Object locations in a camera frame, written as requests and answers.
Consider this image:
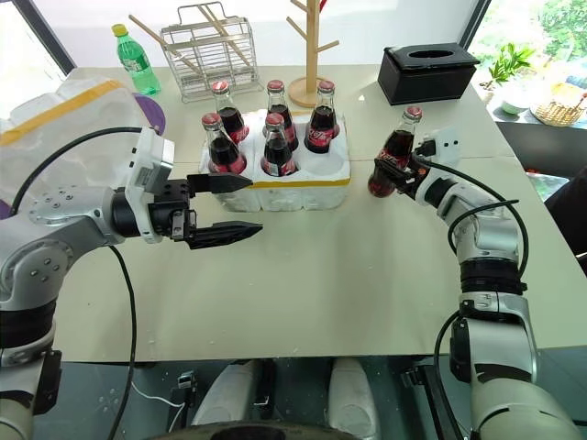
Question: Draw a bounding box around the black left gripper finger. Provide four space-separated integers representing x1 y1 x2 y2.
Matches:
187 220 264 251
186 172 255 194

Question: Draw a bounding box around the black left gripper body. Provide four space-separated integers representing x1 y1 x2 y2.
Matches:
147 179 199 243

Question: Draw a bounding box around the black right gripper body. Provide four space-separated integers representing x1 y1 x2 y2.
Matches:
397 153 431 194

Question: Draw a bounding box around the glass cola bottle red cap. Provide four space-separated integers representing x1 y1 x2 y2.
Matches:
211 80 251 147
265 79 295 138
260 113 297 178
366 105 424 199
304 80 343 155
201 113 249 176

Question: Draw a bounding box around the white foam crate yellow tape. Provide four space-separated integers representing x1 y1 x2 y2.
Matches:
197 109 354 214

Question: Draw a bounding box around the black tissue box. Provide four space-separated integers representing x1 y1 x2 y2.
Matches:
377 43 482 107

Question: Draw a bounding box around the white foam box yellow tape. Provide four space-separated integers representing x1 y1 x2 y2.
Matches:
0 78 155 208

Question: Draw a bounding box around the white bowl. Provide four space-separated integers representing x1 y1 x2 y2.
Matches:
499 97 534 116

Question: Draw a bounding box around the wooden mug tree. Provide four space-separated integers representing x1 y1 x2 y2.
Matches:
284 0 342 109

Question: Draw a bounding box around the green plastic bottle yellow cap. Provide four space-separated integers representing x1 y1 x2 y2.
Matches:
111 23 162 98

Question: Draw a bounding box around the wooden stick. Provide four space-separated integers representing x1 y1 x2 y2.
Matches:
170 17 247 61
197 5 258 65
127 14 196 63

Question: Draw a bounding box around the green potted plant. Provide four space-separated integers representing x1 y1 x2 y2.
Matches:
478 43 537 94

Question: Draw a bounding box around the dark rounded object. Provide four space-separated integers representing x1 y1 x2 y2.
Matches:
543 163 587 259

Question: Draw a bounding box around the woven wicker basket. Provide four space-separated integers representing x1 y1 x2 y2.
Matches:
531 93 587 127

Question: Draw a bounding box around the white rounded robot foot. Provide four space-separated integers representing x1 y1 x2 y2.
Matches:
190 359 268 428
327 357 382 440

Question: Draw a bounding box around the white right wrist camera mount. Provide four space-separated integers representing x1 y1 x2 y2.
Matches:
415 126 460 165

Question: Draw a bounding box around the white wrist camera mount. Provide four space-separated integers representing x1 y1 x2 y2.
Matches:
122 126 177 245
415 126 460 165

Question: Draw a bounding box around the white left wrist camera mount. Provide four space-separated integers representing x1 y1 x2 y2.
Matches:
122 126 177 245

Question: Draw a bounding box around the metal wire rack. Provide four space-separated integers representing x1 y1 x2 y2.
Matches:
160 5 259 105

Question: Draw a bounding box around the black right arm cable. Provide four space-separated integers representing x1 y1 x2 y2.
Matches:
415 139 531 440

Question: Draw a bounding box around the black window frame post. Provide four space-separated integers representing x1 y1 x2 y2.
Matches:
457 0 493 52
26 0 78 71

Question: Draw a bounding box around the thin white cable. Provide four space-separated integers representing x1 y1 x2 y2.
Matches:
131 379 190 410

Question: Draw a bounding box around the black floor bracket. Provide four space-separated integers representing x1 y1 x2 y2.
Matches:
400 360 460 440

